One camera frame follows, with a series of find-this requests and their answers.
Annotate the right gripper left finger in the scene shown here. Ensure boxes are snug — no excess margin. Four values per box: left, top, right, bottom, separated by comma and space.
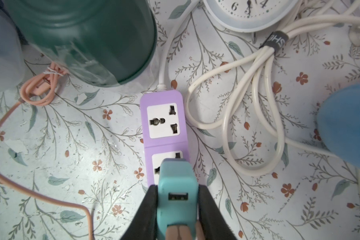
121, 185, 158, 240

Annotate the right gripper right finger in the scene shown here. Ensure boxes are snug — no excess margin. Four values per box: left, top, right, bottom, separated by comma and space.
198, 185, 236, 240

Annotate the teal usb charger block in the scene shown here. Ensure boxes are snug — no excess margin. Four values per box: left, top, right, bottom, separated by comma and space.
157, 159, 199, 240

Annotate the pink usb charging cable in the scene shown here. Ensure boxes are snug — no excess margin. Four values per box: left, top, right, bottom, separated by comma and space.
0, 61, 95, 240

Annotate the purple power strip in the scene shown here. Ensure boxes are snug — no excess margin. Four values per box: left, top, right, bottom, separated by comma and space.
140, 90, 190, 186

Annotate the plush boy doll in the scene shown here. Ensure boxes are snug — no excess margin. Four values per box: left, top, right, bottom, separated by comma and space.
317, 83, 360, 169

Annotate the white alarm clock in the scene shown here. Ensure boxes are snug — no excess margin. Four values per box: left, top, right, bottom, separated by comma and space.
203, 0, 299, 33

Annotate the white power cord bundle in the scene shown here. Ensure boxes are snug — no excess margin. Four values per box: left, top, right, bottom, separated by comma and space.
157, 0, 360, 178

